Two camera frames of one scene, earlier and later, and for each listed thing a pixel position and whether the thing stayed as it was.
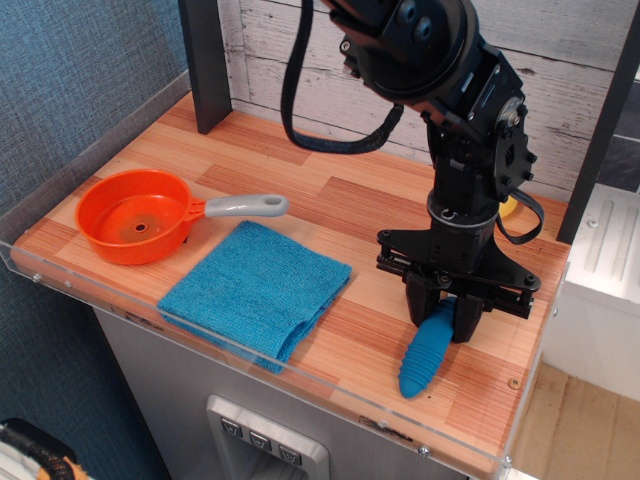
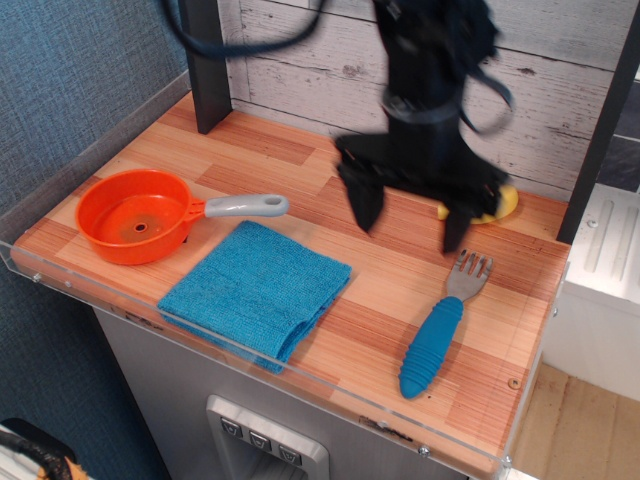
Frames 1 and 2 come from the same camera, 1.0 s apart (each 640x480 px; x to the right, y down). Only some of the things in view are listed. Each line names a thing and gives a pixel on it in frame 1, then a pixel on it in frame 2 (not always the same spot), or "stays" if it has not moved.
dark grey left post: [204, 48] stays
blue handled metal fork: [422, 357] stays
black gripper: [456, 259] to [429, 157]
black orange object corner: [57, 460] stays
